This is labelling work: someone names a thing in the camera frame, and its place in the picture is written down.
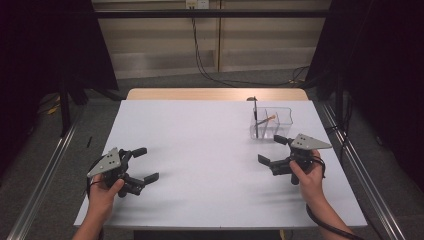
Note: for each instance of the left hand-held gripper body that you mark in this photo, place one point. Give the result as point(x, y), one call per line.
point(108, 163)

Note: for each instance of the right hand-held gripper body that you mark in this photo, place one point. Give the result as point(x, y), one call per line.
point(308, 143)

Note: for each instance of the clear plastic divided container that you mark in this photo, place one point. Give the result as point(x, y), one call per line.
point(276, 123)

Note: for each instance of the orange-tipped makeup brush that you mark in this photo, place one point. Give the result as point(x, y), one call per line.
point(266, 120)

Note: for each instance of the black makeup brush silver ferrule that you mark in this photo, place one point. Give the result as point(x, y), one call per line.
point(256, 116)

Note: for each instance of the person's left hand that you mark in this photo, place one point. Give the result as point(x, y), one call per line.
point(103, 200)

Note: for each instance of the person's right hand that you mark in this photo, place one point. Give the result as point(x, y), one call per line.
point(310, 183)

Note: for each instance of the small black stick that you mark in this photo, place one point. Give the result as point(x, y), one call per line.
point(89, 142)

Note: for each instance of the dark table grommet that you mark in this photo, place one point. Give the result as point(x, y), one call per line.
point(249, 99)

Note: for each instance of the black curtain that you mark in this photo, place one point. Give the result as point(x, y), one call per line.
point(43, 60)
point(383, 83)

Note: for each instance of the metal floor rail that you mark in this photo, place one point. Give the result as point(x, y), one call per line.
point(366, 186)
point(43, 183)

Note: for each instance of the black stand post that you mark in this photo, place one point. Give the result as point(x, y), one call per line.
point(64, 110)

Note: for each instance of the black horizontal frame bar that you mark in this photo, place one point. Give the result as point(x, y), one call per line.
point(213, 13)

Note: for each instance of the white wall outlet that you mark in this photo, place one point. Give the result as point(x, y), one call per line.
point(197, 3)

